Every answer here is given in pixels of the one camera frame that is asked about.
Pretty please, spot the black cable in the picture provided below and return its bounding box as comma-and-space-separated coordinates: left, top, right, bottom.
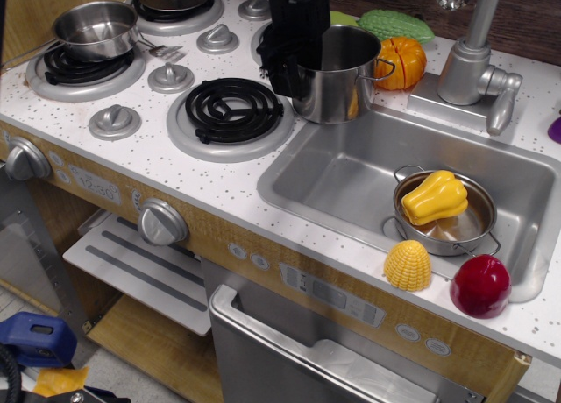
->
0, 343, 23, 403

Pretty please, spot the purple toy object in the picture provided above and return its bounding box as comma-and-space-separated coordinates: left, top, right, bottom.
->
547, 117, 561, 144

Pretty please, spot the small metal spatula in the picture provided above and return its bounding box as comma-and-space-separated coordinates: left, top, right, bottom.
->
138, 32, 185, 64

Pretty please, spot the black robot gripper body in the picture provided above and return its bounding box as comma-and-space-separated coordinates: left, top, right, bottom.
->
257, 0, 330, 97

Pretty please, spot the tall steel pot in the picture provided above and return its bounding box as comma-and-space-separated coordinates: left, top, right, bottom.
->
292, 25, 396, 124

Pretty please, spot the yellow cloth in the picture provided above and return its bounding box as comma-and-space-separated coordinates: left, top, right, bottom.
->
32, 366, 89, 398

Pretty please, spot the grey stove top knob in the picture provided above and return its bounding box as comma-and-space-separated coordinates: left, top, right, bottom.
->
147, 62, 195, 94
89, 104, 141, 140
238, 0, 271, 21
196, 24, 239, 54

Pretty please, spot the grey toy sink basin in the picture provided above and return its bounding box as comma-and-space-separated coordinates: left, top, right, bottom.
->
258, 109, 560, 302

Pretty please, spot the orange pumpkin toy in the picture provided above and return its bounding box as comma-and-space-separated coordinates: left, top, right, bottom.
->
374, 36, 427, 91

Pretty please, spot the green plastic plate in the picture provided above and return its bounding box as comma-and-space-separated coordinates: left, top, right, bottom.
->
330, 11, 359, 27

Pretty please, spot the grey oven dial right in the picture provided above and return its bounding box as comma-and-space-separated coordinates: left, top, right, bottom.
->
138, 198, 189, 246

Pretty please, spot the yellow bell pepper toy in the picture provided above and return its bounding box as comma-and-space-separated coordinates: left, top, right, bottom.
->
401, 170, 469, 226

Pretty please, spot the small steel two-handle pan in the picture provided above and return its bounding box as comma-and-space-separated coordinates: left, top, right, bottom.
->
393, 167, 497, 256

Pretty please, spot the red apple toy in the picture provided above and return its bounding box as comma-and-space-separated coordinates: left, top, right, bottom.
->
450, 254, 512, 319

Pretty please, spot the grey dishwasher door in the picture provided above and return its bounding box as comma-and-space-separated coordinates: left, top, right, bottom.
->
209, 285, 485, 402

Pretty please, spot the black burner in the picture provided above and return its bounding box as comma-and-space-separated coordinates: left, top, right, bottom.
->
42, 44, 134, 85
185, 78, 284, 144
132, 0, 215, 24

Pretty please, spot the grey oven dial left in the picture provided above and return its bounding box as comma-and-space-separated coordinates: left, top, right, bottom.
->
5, 137, 51, 181

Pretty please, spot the back left black burner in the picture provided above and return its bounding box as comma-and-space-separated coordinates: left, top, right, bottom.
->
132, 0, 215, 24

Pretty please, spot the front right black burner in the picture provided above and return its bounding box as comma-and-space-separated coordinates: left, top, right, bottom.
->
185, 78, 284, 144

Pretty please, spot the front left black burner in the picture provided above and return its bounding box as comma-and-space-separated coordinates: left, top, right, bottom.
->
42, 44, 134, 85

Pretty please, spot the blue clamp tool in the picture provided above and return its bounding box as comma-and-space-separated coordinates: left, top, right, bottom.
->
1, 312, 77, 368

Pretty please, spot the grey open oven door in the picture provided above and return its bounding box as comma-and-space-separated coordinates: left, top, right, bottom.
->
1, 169, 97, 368

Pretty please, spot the steel saucepan with handle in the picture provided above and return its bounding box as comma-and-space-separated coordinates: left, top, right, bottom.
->
1, 1, 139, 70

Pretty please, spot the green bitter gourd toy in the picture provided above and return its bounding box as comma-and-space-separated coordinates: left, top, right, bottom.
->
358, 9, 435, 45

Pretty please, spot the silver toy faucet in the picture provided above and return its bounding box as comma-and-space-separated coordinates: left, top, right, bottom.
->
407, 0, 522, 136

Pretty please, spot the grey oven dial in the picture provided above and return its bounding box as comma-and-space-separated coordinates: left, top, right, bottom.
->
138, 198, 189, 246
5, 137, 51, 181

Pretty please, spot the white oven shelf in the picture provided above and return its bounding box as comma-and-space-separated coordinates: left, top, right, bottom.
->
63, 211, 210, 336

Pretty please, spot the yellow corn toy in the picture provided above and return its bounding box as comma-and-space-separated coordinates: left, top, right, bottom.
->
384, 240, 432, 292

